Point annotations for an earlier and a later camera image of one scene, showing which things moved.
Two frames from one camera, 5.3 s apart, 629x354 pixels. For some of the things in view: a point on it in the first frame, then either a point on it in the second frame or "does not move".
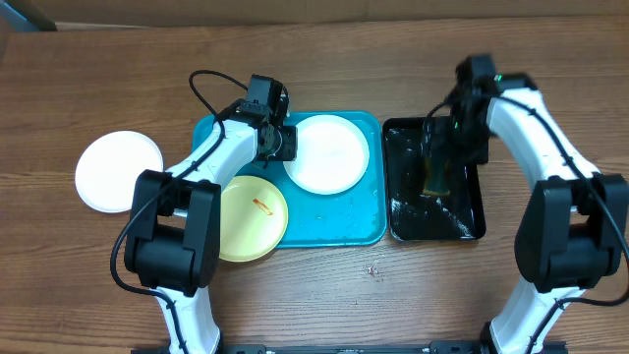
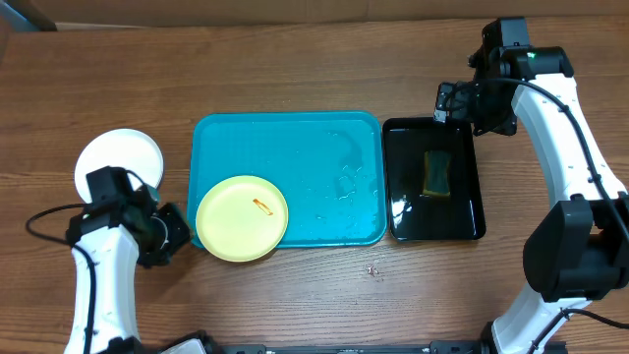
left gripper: (290, 152) -> (174, 215)
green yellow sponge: (436, 172) does not move
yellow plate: (253, 219) does not move
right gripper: (438, 139) -> (462, 98)
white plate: (332, 154) -> (121, 148)
